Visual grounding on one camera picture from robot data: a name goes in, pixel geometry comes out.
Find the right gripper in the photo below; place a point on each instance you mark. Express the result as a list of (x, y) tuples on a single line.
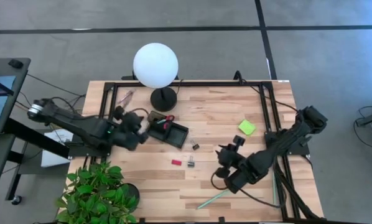
[(234, 157)]

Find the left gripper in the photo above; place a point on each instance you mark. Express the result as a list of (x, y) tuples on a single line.
[(130, 130)]

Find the purple pen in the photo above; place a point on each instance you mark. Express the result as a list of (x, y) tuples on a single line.
[(126, 97)]

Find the teal pen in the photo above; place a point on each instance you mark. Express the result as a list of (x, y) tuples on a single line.
[(213, 199), (161, 121)]

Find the black binder clip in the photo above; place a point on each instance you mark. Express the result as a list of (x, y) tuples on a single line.
[(195, 146), (190, 162)]

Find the red eraser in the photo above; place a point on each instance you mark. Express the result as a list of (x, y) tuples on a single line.
[(176, 162)]

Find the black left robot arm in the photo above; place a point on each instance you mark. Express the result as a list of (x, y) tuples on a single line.
[(74, 124)]

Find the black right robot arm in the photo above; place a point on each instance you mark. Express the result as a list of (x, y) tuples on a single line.
[(276, 146)]

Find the black mesh desk organizer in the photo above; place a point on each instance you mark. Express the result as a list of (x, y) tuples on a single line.
[(170, 132)]

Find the light green pencil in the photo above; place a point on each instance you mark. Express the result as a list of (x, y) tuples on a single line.
[(273, 189)]

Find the white globe table lamp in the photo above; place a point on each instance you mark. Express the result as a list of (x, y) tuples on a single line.
[(156, 67)]

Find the green potted plant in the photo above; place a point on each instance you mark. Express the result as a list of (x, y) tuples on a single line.
[(95, 196)]

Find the white box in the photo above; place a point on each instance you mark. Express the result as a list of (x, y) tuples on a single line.
[(53, 158)]

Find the black stand beam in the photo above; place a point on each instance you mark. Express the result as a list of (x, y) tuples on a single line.
[(33, 138)]

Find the black side table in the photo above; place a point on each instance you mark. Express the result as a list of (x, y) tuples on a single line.
[(19, 81)]

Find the black computer mouse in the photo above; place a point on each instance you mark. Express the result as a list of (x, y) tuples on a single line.
[(15, 63)]

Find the black caster wheel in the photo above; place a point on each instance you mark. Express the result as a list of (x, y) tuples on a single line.
[(16, 200)]

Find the black aluminium table frame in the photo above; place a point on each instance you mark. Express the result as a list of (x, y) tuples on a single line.
[(204, 83)]

